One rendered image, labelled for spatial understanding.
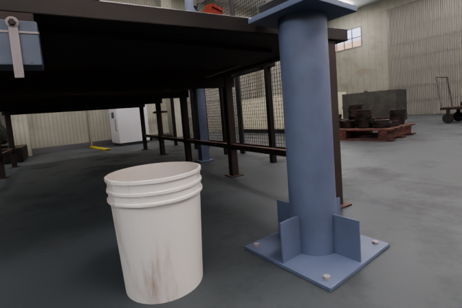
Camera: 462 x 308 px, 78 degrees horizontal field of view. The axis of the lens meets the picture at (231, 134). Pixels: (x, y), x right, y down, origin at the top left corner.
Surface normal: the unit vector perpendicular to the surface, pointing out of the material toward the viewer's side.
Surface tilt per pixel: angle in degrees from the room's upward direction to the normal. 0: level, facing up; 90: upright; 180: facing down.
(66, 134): 90
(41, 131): 90
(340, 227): 90
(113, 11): 90
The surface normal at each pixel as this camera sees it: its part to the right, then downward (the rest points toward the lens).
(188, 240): 0.80, 0.04
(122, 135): 0.62, 0.01
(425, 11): -0.78, 0.11
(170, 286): 0.36, 0.10
